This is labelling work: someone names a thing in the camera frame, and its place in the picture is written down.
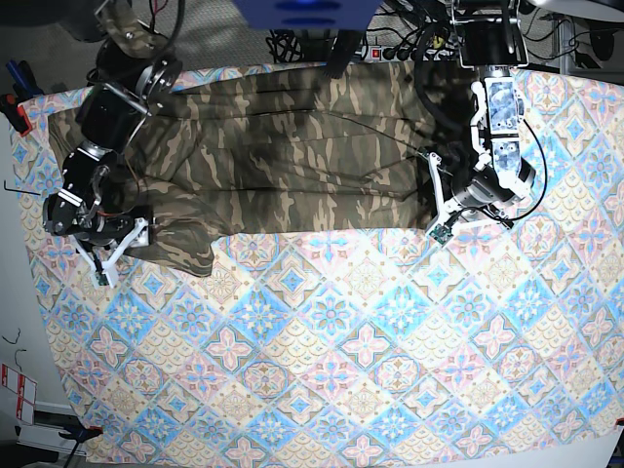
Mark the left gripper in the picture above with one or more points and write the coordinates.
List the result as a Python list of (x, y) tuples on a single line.
[(472, 195)]

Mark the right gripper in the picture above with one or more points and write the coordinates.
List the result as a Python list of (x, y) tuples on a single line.
[(101, 231)]

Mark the camouflage T-shirt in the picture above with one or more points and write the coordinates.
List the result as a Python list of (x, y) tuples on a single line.
[(289, 151)]

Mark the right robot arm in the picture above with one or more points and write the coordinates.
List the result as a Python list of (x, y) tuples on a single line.
[(135, 68)]

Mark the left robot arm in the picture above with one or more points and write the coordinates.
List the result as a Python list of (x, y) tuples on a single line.
[(491, 171)]

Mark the black allen key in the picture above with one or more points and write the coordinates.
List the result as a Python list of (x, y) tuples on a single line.
[(7, 188)]

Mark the patterned tile tablecloth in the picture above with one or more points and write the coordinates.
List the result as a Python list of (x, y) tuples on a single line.
[(356, 348)]

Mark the red white label tag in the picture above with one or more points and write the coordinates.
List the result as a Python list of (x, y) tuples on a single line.
[(18, 395)]

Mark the black orange clamp bottom left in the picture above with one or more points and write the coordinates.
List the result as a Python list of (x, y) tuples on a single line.
[(79, 435)]

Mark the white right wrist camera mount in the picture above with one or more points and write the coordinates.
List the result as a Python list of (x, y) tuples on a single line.
[(102, 261)]

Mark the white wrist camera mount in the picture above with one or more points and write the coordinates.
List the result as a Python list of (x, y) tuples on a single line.
[(448, 220), (102, 261)]

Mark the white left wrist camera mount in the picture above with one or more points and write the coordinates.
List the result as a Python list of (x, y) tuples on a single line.
[(448, 220)]

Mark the power strip with red switch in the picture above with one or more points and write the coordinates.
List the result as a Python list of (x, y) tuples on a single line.
[(371, 53)]

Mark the black post under mount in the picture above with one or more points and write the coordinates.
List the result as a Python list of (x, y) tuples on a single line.
[(344, 48)]

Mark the blue handled clamp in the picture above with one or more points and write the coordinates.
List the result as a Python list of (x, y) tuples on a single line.
[(25, 85)]

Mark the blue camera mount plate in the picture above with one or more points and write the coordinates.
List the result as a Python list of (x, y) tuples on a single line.
[(308, 14)]

